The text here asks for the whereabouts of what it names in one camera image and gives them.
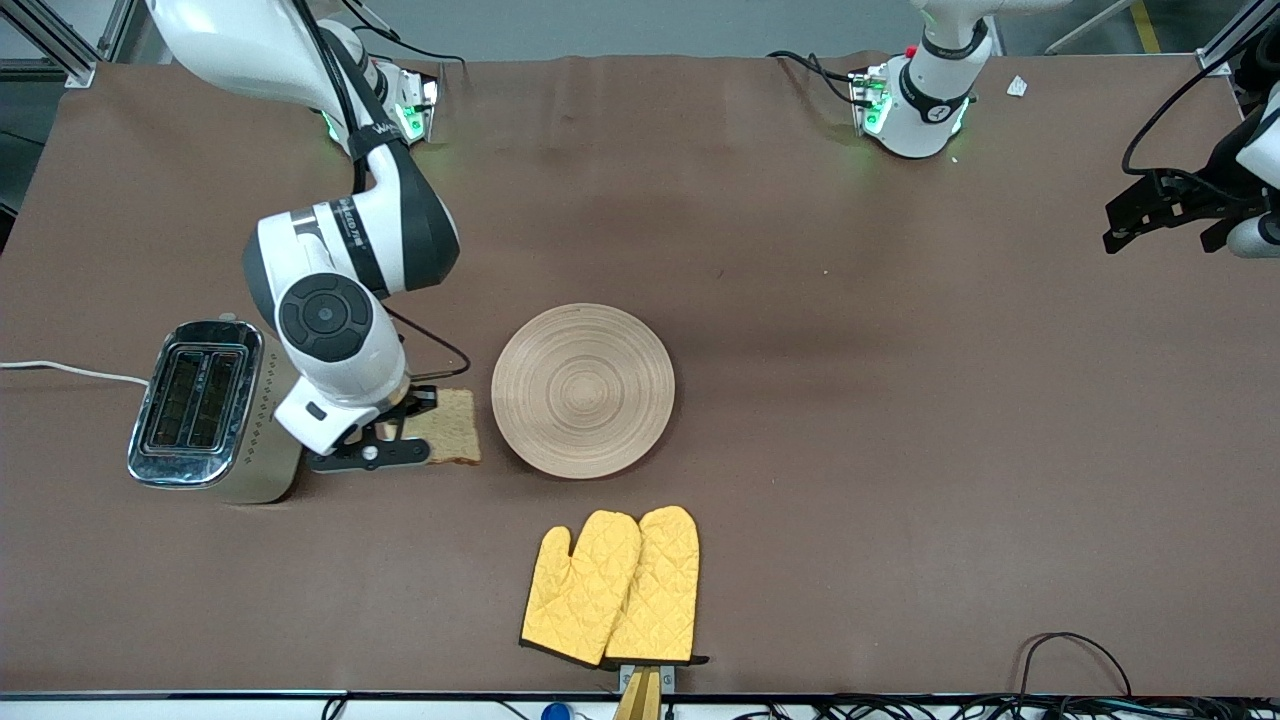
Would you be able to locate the speckled bread slice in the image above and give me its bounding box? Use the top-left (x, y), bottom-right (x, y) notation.
top-left (405, 388), bottom-right (483, 467)

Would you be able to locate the round light wooden plate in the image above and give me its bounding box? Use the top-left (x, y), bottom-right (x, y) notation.
top-left (491, 302), bottom-right (676, 480)

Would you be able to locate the beige chrome two-slot toaster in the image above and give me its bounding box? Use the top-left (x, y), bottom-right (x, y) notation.
top-left (127, 315), bottom-right (306, 505)

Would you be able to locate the yellow quilted oven mitt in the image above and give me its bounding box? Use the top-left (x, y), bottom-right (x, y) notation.
top-left (520, 510), bottom-right (643, 669)
top-left (603, 505), bottom-right (711, 669)

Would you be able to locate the brown table cover sheet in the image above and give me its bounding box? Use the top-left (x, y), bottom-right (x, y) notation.
top-left (0, 50), bottom-right (1280, 701)

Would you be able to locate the wooden stick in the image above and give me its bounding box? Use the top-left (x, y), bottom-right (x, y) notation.
top-left (612, 668), bottom-right (663, 720)

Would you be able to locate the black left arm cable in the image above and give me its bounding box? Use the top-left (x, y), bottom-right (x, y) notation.
top-left (1122, 20), bottom-right (1280, 201)

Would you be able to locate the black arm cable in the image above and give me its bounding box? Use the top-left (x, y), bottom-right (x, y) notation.
top-left (1122, 20), bottom-right (1280, 201)
top-left (290, 0), bottom-right (471, 386)

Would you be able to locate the aluminium frame profile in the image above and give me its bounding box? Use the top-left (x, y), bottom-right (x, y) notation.
top-left (0, 0), bottom-right (136, 89)
top-left (1195, 0), bottom-right (1280, 79)

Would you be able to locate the white toaster power cord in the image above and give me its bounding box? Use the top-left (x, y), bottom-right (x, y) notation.
top-left (0, 360), bottom-right (151, 386)

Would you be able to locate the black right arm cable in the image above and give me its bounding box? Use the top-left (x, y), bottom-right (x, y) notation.
top-left (290, 0), bottom-right (471, 386)

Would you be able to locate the black right base cable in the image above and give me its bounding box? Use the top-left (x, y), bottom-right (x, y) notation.
top-left (345, 0), bottom-right (468, 73)

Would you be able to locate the black base cable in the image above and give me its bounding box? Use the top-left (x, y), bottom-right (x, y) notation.
top-left (768, 50), bottom-right (866, 106)
top-left (345, 0), bottom-right (468, 73)

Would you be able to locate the small metal bracket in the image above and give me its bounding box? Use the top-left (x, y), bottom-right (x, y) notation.
top-left (620, 663), bottom-right (677, 696)

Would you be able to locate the black left base cable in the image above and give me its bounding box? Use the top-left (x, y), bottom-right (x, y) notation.
top-left (768, 50), bottom-right (866, 106)

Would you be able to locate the looped black cable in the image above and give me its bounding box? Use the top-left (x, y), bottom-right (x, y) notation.
top-left (1018, 632), bottom-right (1133, 701)

